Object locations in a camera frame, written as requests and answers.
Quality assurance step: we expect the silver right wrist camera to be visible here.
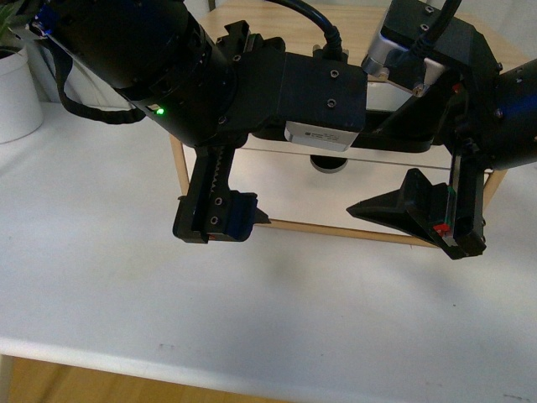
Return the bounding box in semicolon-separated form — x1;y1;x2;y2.
362;20;448;97

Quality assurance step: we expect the green spider plant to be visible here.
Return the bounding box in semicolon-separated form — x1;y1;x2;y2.
1;0;23;59

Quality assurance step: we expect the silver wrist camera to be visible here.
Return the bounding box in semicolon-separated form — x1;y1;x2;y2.
284;121;359;152
362;20;448;97

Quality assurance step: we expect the white plant pot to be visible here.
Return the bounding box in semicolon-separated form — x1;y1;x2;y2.
1;47;44;144

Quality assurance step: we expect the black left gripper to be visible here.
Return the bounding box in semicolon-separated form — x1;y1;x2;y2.
173;24;367;243

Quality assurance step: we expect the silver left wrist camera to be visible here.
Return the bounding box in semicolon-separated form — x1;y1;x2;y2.
284;121;359;152

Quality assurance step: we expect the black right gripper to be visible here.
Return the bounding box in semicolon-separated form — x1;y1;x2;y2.
347;1;499;260

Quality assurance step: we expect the black right camera cable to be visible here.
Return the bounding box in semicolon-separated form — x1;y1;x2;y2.
388;0;465;71

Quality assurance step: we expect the black camera cable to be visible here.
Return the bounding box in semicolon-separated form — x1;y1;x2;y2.
388;0;465;71
274;0;349;64

